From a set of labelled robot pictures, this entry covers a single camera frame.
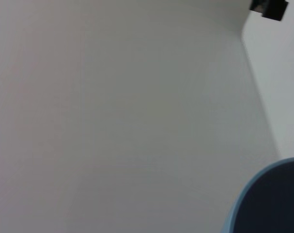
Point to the blue bowl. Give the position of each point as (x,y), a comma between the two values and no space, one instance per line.
(270,199)

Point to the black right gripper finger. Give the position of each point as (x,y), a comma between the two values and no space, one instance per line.
(274,11)

